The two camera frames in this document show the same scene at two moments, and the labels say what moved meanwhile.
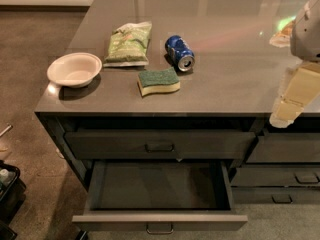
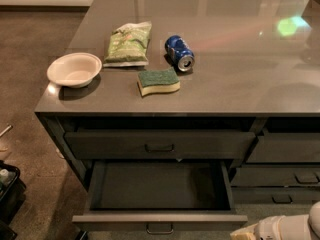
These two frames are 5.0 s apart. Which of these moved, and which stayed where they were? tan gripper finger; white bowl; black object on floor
Moved: tan gripper finger
Stayed: white bowl; black object on floor
